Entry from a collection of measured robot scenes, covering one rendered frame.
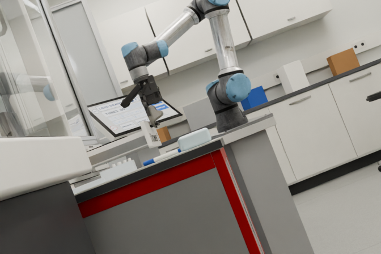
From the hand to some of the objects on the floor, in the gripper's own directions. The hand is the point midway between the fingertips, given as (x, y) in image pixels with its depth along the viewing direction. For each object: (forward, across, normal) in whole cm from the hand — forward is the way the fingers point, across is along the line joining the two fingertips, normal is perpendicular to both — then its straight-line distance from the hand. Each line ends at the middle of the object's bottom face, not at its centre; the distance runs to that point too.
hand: (153, 125), depth 237 cm
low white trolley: (+90, -41, +4) cm, 99 cm away
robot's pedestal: (+90, +32, -31) cm, 101 cm away
